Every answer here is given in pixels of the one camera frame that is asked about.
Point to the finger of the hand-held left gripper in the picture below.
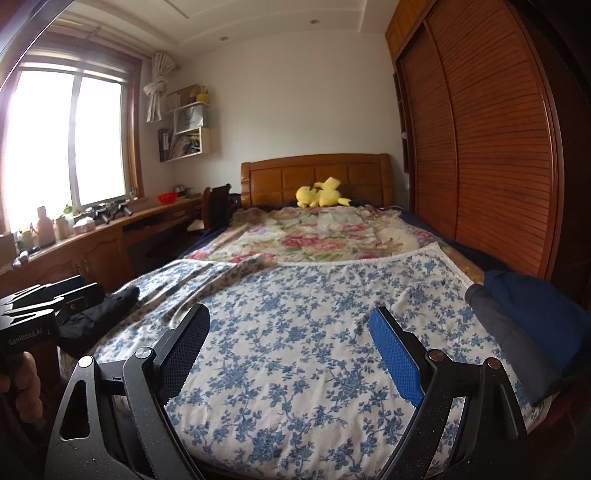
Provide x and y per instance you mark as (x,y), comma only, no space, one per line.
(46,288)
(78,297)

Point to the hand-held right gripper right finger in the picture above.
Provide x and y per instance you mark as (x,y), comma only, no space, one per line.
(397,357)

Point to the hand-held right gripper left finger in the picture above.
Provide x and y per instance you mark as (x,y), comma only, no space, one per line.
(184,353)

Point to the black double-breasted coat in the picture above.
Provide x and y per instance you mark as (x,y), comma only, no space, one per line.
(101,314)

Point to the person's left hand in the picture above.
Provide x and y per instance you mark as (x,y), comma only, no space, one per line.
(28,392)

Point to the long wooden desk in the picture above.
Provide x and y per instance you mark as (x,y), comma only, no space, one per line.
(69,263)

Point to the pale pink bottle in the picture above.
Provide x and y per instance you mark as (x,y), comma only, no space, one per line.
(44,228)

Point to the tissue box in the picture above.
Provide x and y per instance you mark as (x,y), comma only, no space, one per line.
(84,225)

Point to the black device on desk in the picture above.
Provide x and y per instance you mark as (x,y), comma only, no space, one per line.
(108,211)

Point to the blue floral blanket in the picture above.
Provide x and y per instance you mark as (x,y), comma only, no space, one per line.
(300,332)

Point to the grey folded garment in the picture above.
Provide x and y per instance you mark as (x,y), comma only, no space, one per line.
(508,341)

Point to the red bowl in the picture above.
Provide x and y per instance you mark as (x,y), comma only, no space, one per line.
(167,198)

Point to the pink floral quilt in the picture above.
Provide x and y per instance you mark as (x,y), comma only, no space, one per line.
(314,235)

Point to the metal pot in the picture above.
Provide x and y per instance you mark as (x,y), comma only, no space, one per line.
(181,189)

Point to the blue folded garment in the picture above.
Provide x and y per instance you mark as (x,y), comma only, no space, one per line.
(540,309)

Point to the wood-framed window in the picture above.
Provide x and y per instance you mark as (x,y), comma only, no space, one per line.
(64,138)

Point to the dark wooden chair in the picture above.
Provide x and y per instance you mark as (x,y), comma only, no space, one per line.
(218,205)

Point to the yellow plush toy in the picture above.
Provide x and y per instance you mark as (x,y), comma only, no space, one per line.
(318,194)

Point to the wooden bed headboard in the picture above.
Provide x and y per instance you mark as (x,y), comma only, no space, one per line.
(268,180)

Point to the tied white curtain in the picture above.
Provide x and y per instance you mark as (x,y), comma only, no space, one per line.
(154,94)

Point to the wooden slatted wardrobe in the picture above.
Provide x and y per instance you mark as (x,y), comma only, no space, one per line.
(485,138)

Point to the white wall shelf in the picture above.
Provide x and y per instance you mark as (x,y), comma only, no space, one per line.
(189,138)

